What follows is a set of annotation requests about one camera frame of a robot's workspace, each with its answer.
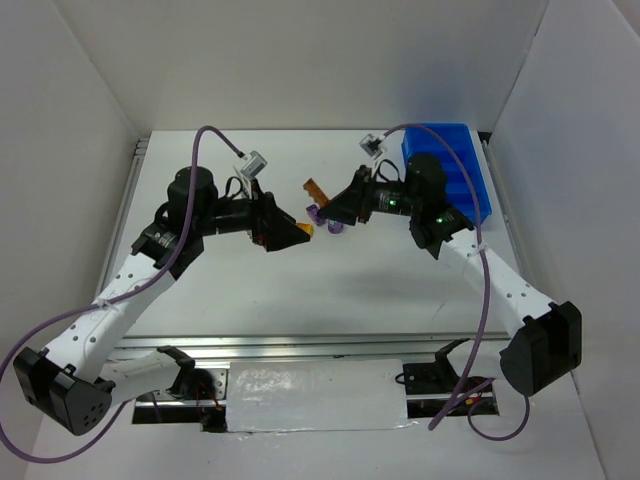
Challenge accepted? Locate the long brown lego plate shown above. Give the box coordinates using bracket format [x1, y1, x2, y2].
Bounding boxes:
[303, 178, 330, 208]

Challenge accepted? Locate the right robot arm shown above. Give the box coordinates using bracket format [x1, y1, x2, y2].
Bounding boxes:
[319, 153, 582, 397]

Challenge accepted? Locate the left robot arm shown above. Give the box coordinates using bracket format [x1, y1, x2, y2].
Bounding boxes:
[13, 167, 311, 436]

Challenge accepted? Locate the purple round flower lego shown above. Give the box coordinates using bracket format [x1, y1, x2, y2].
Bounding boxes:
[327, 220, 344, 234]

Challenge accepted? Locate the small yellow sloped lego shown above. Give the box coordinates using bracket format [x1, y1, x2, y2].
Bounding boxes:
[296, 222, 314, 237]

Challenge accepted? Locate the purple rectangular lego brick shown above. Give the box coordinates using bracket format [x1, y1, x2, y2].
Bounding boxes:
[306, 204, 326, 226]

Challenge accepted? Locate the blue compartment bin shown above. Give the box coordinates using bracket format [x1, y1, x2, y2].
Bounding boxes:
[401, 123, 492, 222]

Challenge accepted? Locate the white taped panel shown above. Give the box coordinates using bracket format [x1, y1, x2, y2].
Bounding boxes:
[226, 359, 410, 433]

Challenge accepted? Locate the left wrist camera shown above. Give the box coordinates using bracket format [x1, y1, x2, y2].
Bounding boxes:
[240, 151, 268, 180]

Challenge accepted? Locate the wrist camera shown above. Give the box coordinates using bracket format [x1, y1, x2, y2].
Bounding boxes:
[240, 151, 268, 180]
[359, 134, 386, 159]

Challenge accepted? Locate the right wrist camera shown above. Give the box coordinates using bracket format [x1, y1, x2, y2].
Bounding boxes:
[359, 134, 386, 159]

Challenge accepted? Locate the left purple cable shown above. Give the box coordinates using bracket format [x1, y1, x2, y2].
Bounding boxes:
[0, 125, 246, 462]

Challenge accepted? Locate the aluminium front rail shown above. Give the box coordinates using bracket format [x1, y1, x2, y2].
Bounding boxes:
[114, 333, 511, 361]

